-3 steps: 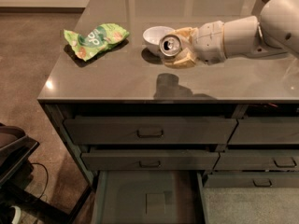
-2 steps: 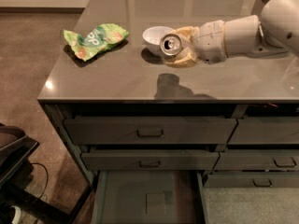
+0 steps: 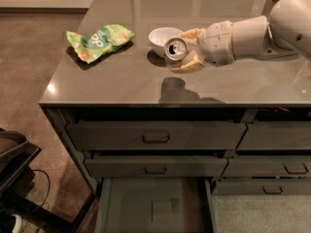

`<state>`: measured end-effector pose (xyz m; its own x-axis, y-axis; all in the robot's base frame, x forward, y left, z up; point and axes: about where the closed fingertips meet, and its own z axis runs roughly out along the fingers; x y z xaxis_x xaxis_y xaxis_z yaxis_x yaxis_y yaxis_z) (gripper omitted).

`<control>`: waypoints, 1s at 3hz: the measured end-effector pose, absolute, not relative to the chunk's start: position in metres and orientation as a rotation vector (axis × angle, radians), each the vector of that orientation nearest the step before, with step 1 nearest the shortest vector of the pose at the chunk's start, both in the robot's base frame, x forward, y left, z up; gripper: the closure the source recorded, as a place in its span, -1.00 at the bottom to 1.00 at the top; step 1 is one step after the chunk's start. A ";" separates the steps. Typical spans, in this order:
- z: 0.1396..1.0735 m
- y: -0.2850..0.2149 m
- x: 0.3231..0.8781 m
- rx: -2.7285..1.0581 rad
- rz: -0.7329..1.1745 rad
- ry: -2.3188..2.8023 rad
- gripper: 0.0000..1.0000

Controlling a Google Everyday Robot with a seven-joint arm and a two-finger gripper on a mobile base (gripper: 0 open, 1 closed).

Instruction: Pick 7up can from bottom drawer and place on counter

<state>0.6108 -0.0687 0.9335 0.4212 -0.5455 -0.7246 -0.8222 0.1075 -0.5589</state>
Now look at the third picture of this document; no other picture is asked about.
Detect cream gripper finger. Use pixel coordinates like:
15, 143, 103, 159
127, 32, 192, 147
170, 50, 205, 74
178, 28, 205, 47

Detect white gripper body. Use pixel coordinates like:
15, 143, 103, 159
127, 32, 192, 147
199, 20, 235, 66

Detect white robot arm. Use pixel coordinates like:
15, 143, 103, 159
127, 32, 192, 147
164, 0, 311, 73

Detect grey drawer cabinet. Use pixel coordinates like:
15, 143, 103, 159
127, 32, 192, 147
40, 0, 311, 233

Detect top right drawer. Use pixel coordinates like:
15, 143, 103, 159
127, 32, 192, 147
238, 121, 311, 150

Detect bottom right drawer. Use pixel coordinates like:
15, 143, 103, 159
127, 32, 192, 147
213, 180, 311, 195

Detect top left drawer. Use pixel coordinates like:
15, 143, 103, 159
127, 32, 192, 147
66, 121, 246, 150

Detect middle right drawer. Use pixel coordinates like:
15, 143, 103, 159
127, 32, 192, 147
223, 155, 311, 178

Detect middle left drawer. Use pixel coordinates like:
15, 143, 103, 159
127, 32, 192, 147
85, 156, 227, 178

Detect open bottom left drawer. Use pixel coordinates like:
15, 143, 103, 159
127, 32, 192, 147
94, 178, 218, 233

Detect white bowl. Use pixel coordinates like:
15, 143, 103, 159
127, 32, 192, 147
149, 27, 182, 58

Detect green snack bag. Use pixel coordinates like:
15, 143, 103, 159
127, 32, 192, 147
66, 24, 135, 64

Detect black cart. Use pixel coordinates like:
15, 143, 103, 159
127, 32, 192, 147
0, 129, 95, 233

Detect black cable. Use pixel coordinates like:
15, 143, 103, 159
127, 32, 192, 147
30, 168, 52, 211

